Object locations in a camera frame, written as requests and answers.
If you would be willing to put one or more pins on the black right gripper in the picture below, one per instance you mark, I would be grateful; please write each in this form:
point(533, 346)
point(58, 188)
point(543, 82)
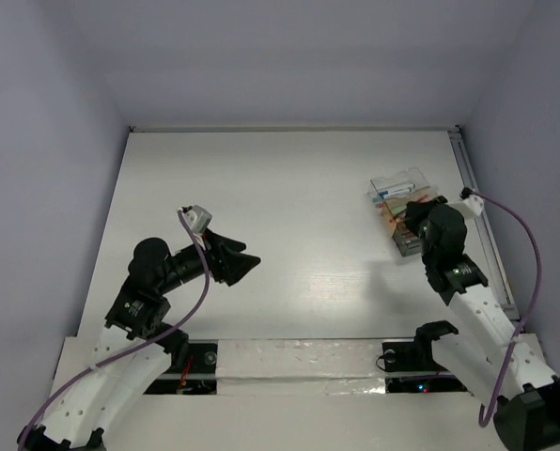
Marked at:
point(416, 210)

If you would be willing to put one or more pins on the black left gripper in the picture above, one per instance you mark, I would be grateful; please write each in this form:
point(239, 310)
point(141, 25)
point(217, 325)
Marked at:
point(228, 268)

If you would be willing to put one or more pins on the white marker blue cap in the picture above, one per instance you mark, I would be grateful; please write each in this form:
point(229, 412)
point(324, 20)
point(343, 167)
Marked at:
point(396, 190)

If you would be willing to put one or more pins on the red pen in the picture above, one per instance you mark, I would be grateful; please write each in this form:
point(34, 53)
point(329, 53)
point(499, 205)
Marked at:
point(397, 207)

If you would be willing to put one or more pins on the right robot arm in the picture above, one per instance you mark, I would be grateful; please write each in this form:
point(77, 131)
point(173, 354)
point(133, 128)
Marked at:
point(519, 394)

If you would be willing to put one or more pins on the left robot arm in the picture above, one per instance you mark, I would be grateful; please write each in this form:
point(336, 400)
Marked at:
point(135, 346)

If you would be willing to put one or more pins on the stationery organizer box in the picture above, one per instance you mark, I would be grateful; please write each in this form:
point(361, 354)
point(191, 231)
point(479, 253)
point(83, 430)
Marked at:
point(407, 243)

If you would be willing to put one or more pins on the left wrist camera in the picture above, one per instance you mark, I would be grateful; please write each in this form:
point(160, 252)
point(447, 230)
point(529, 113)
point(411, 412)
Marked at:
point(195, 218)

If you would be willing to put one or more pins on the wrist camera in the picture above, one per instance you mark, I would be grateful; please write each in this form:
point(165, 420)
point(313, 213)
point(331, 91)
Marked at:
point(471, 205)
point(195, 218)

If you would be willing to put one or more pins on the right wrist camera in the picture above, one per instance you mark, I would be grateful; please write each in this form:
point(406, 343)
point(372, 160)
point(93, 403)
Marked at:
point(471, 205)

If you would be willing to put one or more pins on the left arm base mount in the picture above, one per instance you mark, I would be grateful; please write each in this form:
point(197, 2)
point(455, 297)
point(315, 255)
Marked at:
point(198, 357)

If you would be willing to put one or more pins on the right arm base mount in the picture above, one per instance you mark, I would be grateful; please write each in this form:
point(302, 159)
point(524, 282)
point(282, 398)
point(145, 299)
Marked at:
point(415, 355)

